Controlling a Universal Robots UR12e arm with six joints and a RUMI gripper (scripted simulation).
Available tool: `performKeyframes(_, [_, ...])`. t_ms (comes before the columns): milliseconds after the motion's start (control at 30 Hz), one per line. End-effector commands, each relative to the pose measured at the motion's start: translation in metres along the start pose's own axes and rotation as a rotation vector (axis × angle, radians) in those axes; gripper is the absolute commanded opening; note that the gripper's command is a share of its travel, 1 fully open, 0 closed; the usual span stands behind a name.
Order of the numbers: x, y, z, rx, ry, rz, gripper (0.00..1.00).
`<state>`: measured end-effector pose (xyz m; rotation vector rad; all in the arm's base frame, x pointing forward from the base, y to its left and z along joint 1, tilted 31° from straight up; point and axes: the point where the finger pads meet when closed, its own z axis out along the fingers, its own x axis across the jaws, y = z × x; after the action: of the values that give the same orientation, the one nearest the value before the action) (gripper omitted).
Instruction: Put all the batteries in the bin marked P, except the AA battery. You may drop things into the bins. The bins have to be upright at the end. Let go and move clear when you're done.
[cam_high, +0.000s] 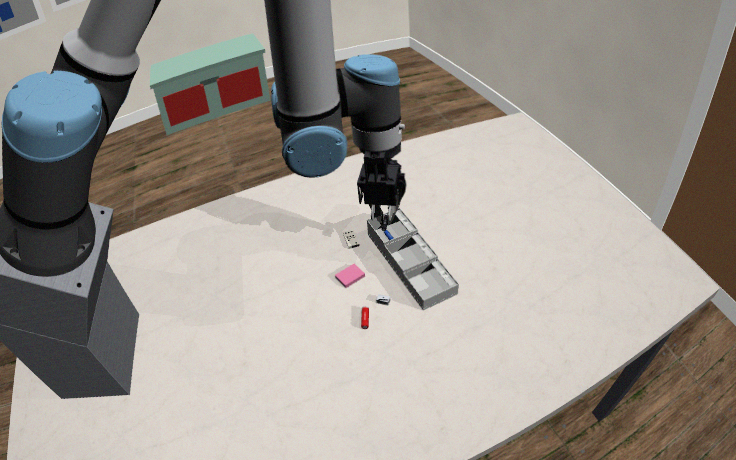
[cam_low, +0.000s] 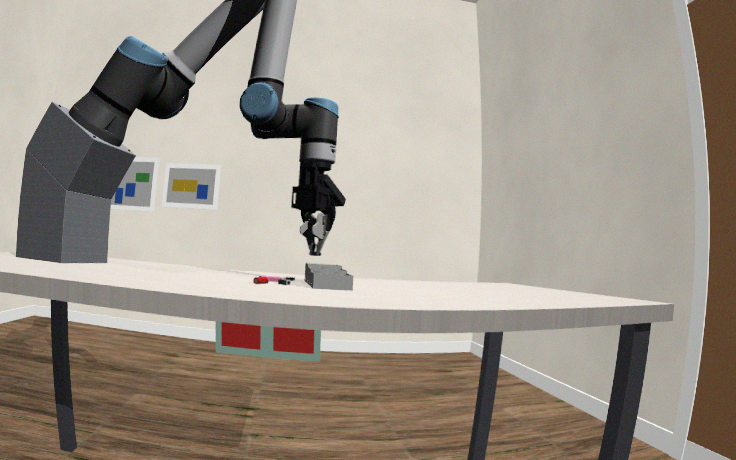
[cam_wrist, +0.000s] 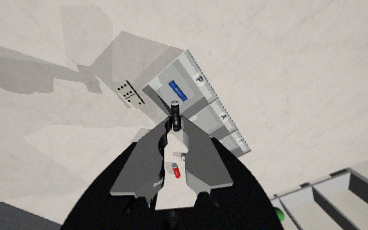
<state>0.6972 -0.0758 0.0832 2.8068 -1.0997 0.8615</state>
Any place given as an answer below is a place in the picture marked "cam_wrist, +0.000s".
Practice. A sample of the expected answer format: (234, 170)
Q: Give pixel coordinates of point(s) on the black battery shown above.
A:
(175, 115)

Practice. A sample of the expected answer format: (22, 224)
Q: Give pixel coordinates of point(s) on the grey three-compartment bin rack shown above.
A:
(203, 105)

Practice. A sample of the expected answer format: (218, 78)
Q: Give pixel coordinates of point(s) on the red battery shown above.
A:
(176, 170)

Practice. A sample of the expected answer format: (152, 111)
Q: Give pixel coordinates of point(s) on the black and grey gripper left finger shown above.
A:
(137, 172)

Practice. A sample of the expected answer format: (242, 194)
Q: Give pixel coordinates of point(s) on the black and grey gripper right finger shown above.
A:
(211, 167)

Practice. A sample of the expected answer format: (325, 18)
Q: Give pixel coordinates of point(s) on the white domino tile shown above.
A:
(129, 94)

